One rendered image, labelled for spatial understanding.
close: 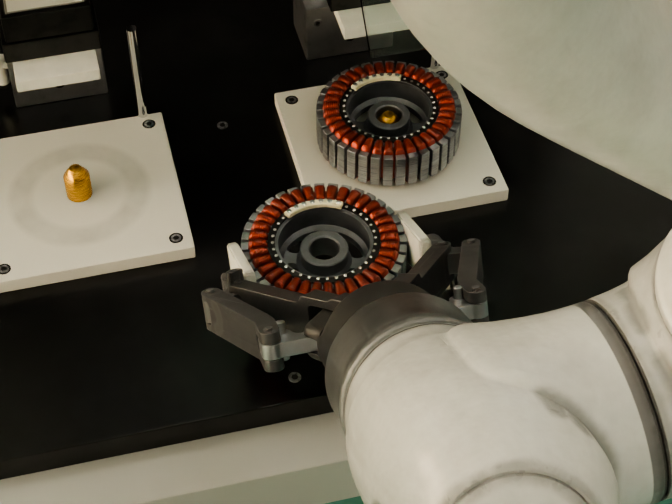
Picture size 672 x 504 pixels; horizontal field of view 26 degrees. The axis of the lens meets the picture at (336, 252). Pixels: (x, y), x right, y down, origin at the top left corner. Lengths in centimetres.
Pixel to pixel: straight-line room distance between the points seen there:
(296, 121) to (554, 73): 76
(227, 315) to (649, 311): 31
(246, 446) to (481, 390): 39
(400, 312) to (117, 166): 43
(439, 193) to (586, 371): 47
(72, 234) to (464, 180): 30
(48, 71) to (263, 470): 33
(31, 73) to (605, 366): 55
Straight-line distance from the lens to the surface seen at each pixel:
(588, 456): 63
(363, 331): 75
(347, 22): 110
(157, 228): 109
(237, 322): 88
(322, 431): 101
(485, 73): 41
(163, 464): 100
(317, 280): 96
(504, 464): 60
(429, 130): 110
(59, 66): 108
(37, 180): 114
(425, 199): 110
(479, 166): 113
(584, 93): 42
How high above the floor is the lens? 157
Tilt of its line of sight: 48 degrees down
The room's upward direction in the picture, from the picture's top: straight up
